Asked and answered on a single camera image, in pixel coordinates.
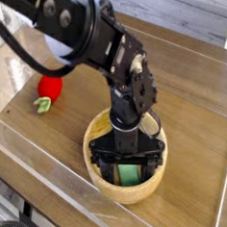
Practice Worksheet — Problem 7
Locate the green rectangular block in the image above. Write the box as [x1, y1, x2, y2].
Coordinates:
[117, 164, 140, 187]

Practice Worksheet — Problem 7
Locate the brown wooden bowl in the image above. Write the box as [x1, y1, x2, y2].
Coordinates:
[83, 108, 168, 205]

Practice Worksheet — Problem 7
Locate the red plush strawberry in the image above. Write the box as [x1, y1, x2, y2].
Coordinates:
[34, 75, 63, 114]

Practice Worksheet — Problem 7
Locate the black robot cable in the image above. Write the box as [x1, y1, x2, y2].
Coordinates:
[0, 0, 85, 83]

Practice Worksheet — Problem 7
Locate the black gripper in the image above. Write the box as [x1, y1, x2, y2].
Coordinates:
[88, 129, 165, 184]

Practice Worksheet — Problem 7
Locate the clear acrylic tray wall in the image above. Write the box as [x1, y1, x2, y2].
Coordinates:
[0, 0, 227, 227]

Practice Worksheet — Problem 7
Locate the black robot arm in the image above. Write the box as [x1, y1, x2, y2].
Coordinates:
[0, 0, 165, 183]

